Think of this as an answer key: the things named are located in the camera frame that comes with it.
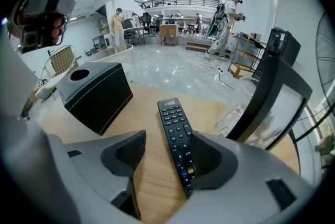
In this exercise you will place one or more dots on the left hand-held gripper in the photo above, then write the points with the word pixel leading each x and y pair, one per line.
pixel 39 32

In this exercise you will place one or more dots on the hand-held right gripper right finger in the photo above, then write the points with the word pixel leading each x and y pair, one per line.
pixel 248 186

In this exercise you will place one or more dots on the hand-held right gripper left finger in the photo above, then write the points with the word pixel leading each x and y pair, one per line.
pixel 78 178

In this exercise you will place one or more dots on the black remote control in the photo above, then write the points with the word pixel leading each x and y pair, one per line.
pixel 172 123

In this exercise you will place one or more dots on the wooden desk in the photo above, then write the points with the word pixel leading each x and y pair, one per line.
pixel 144 113

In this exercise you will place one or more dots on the person's left hand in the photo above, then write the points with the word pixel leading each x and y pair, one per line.
pixel 58 26

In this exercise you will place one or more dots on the clear glass dish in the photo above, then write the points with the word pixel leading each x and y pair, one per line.
pixel 230 118

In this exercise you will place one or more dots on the black leather tissue box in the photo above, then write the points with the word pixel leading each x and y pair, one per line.
pixel 99 102

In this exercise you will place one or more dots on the white seat cushion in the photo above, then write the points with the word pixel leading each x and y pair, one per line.
pixel 45 90

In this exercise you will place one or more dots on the white power strip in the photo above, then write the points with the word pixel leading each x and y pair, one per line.
pixel 218 71

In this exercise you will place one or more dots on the brown wooden cabinet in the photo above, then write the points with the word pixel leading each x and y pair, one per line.
pixel 169 34

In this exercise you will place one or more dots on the black balcony railing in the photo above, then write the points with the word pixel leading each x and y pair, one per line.
pixel 180 1

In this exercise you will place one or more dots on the wooden shelf rack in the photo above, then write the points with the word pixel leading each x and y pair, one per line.
pixel 247 43

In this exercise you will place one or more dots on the wooden step platform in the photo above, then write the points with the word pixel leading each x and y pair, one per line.
pixel 196 46

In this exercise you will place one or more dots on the black standing fan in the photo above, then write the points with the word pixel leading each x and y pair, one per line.
pixel 327 55

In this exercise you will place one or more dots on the black picture frame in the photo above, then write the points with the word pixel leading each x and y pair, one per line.
pixel 272 118

